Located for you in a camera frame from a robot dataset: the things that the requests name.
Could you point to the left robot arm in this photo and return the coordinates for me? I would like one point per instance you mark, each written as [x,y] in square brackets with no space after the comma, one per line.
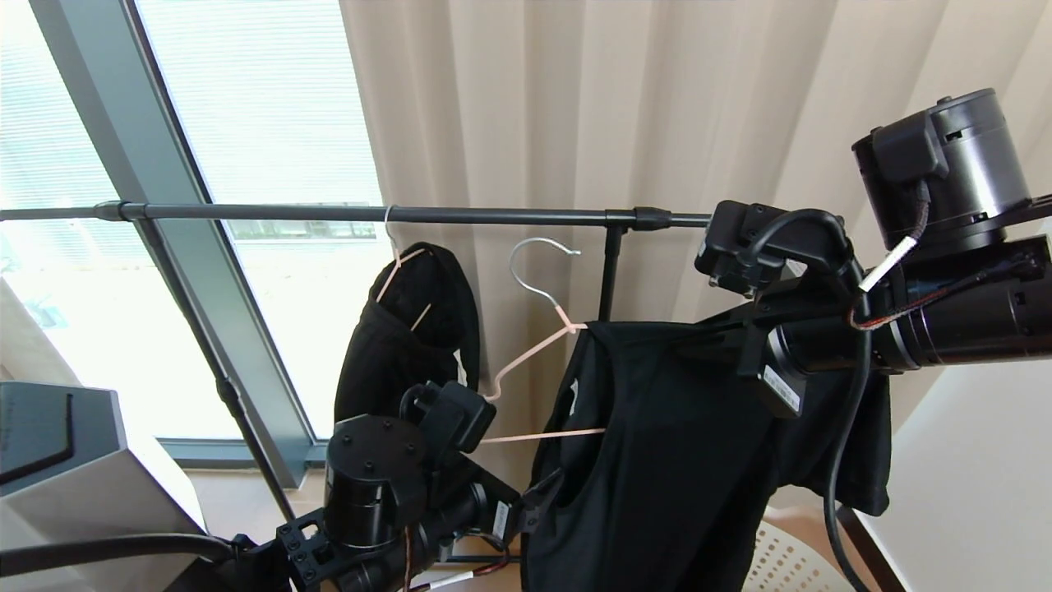
[82,493]

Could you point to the pink clothes hanger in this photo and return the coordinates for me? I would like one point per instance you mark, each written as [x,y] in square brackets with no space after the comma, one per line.
[542,436]
[388,279]

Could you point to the beige curtain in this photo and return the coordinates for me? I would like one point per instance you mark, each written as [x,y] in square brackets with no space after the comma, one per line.
[29,337]
[616,99]

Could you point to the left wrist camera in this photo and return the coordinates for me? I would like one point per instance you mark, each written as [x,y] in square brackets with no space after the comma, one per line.
[456,415]

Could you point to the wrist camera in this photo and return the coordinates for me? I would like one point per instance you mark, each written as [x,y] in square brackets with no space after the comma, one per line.
[456,415]
[740,247]

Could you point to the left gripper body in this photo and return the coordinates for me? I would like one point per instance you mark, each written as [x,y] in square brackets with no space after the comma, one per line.
[505,514]

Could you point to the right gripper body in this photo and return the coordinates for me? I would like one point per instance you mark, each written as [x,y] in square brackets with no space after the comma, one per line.
[822,345]

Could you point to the black garment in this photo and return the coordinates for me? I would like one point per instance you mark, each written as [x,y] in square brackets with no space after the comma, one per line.
[657,460]

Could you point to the black clothes rack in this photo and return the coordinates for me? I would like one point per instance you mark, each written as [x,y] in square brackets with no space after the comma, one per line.
[288,212]

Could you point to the black shorts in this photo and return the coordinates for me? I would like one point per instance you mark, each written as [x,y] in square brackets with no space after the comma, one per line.
[394,353]

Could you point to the white laundry basket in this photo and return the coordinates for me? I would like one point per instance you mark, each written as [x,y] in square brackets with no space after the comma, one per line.
[789,563]

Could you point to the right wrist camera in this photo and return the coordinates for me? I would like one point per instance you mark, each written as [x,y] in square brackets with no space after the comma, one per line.
[740,247]

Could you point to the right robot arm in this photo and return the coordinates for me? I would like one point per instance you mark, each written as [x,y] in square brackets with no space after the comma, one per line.
[970,312]

